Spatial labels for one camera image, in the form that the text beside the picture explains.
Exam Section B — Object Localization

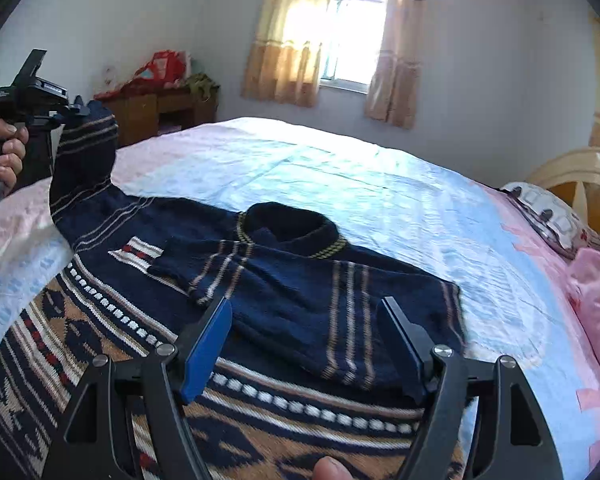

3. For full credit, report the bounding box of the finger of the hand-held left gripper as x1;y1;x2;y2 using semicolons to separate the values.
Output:
60;95;92;123

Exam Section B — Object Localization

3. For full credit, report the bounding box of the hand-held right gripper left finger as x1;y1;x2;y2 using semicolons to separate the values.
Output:
40;296;233;480

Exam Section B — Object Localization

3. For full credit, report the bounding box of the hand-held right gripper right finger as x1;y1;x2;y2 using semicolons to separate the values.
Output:
377;296;563;480

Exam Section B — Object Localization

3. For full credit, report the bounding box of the navy patterned knit sweater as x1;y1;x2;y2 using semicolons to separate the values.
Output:
0;100;473;480

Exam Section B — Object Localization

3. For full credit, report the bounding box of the person's left hand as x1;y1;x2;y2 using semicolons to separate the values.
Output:
0;122;30;195

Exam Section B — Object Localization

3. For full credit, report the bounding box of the person's right hand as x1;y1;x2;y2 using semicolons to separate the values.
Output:
312;456;353;480

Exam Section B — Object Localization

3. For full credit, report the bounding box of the brown wooden desk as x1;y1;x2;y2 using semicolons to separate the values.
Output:
100;87;218;148

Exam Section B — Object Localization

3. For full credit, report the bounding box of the red bag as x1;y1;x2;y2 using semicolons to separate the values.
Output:
94;50;191;101

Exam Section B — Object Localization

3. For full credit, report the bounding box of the green cloth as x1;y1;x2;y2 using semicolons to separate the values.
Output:
185;74;221;102

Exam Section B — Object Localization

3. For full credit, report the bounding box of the light blue printed bedsheet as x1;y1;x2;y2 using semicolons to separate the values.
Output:
0;116;600;480

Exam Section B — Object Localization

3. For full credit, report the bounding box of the grey printed pillow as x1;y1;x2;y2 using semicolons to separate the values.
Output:
500;181;600;261

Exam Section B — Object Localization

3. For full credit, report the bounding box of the wide peach curtain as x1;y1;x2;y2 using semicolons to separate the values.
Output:
241;0;341;109

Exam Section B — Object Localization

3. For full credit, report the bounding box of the cream wooden headboard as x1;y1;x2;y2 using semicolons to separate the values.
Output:
525;147;600;256

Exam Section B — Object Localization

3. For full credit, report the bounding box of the narrow peach curtain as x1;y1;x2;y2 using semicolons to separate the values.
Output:
364;0;428;130

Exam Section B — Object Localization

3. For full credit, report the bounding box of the window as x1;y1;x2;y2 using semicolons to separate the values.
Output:
320;0;396;95

